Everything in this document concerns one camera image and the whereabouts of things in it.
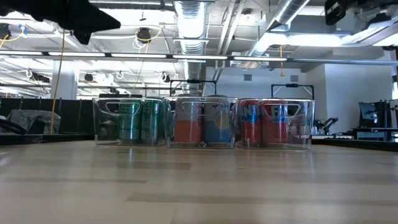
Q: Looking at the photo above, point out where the black aluminium table frame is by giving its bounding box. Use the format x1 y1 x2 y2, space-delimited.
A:
0 133 398 153

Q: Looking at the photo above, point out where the grey fabric cover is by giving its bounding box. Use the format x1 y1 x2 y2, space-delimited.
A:
5 108 62 136

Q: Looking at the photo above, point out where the silver ventilation duct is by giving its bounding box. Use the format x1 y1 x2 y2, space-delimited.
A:
247 0 312 58
173 0 208 96

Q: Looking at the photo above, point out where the black metal gantry frame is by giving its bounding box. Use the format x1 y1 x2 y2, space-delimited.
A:
271 83 315 101
169 79 218 97

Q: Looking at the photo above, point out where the dark office desk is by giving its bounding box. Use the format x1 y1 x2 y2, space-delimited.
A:
351 126 398 141

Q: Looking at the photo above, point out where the black partition panel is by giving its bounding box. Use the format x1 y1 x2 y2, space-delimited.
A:
0 98 95 135

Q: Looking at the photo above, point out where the white pink soda can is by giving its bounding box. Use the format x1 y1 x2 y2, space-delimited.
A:
173 101 203 146

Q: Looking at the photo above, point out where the white square pillar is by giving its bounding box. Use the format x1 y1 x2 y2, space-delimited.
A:
50 60 79 100

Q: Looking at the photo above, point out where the black computer monitor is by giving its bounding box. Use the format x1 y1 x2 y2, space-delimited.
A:
358 101 379 129

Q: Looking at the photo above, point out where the black ceiling camera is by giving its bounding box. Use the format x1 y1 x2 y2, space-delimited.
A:
136 27 152 44

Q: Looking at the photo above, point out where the white blue soda can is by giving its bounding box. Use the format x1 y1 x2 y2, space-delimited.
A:
202 101 233 146

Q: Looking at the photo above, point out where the yellow cable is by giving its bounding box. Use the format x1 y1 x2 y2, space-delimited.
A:
49 29 66 135

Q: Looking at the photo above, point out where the red Fanta can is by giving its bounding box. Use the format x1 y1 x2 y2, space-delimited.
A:
261 101 290 147
241 100 262 147

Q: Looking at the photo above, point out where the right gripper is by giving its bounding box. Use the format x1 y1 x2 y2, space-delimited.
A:
325 0 398 26

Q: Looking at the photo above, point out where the green Sprite can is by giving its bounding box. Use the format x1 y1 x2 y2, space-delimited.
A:
118 101 143 141
141 100 163 141

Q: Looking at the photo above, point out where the clear plastic bin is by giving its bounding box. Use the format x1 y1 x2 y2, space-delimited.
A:
235 98 315 151
92 96 171 147
162 95 239 149

